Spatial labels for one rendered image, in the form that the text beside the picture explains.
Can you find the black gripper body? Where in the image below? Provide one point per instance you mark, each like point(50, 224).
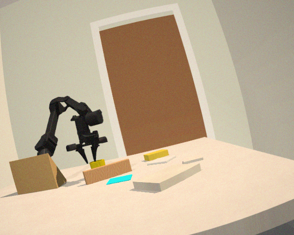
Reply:
point(79, 146)

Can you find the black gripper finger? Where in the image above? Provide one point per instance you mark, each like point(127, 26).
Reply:
point(94, 150)
point(82, 153)

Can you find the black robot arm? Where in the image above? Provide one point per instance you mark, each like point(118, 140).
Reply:
point(48, 141)

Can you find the orange flat bar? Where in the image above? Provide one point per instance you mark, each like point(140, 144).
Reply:
point(107, 171)

